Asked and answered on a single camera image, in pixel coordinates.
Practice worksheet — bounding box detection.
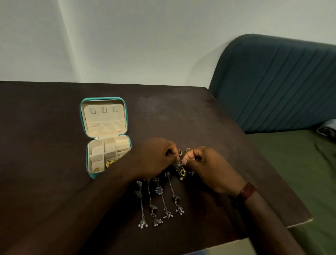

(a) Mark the person's left hand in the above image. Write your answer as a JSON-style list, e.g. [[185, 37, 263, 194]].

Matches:
[[131, 137, 182, 180]]

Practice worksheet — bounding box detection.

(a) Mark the person's left forearm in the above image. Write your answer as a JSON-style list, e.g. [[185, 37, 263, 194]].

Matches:
[[5, 155, 140, 255]]

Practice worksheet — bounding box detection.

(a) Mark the person's right hand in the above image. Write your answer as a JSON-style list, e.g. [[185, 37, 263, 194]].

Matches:
[[181, 146, 249, 197]]

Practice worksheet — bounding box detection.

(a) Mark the long silver chain earring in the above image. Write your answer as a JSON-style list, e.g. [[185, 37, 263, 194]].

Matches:
[[134, 180, 148, 229], [153, 177, 174, 220], [146, 179, 163, 227], [164, 172, 185, 216]]

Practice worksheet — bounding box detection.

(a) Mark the teal jewelry box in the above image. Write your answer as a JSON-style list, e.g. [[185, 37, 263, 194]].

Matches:
[[79, 97, 133, 180]]

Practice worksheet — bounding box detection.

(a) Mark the red thread wristband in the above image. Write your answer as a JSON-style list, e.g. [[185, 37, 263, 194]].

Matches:
[[231, 182, 257, 208]]

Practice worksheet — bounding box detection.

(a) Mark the green fabric cover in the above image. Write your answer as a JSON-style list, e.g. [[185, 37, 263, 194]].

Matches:
[[245, 129, 336, 255]]

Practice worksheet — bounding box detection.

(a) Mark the person's right forearm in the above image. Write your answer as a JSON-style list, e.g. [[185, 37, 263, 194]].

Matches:
[[232, 192, 308, 255]]

